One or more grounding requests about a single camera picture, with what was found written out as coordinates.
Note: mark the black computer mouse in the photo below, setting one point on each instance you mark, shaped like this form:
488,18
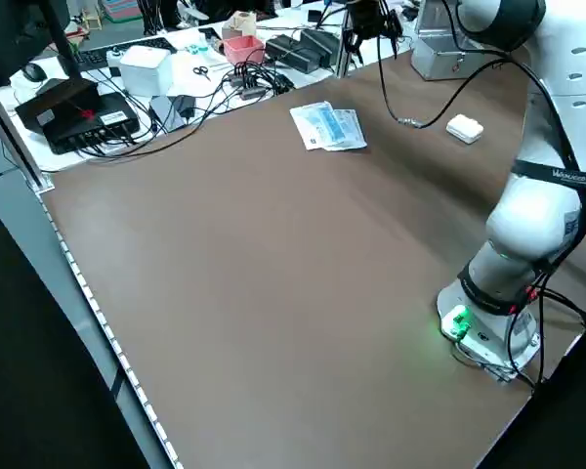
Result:
34,72

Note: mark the black keyboard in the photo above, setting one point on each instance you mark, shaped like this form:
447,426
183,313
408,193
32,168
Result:
93,57

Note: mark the blue white mask packet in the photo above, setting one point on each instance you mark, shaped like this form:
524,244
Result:
351,129
312,124

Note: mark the small white device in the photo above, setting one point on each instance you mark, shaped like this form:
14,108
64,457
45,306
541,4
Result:
113,58

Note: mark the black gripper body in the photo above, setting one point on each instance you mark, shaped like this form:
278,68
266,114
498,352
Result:
368,17

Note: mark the grey power adapter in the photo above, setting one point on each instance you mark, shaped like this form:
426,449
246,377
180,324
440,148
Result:
163,115

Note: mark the black scissors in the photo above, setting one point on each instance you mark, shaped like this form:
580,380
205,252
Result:
202,72

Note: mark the black monitor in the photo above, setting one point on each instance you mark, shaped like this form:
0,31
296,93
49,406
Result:
10,34

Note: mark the black network box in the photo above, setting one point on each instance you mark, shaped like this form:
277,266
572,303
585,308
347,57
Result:
102,117

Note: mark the aluminium profile post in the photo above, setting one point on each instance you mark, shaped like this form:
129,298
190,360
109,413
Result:
346,54
10,137

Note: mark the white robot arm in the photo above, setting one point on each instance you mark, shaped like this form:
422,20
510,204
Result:
532,229

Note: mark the silver aluminium case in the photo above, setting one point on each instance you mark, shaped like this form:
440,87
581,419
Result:
434,54

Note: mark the black monitor stand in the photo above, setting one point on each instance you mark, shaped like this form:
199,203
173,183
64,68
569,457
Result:
61,39

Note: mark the pink plastic box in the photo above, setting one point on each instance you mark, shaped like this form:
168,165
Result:
244,46

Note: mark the black power adapter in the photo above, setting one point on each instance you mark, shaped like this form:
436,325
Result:
184,105

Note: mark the black plastic holder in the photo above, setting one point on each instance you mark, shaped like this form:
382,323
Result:
288,51
322,41

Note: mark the small white medicine box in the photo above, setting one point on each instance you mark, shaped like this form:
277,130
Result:
464,128

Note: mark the black usb hub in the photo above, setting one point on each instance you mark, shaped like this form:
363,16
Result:
251,92

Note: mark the white cube box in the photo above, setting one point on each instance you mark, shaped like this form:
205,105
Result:
144,73

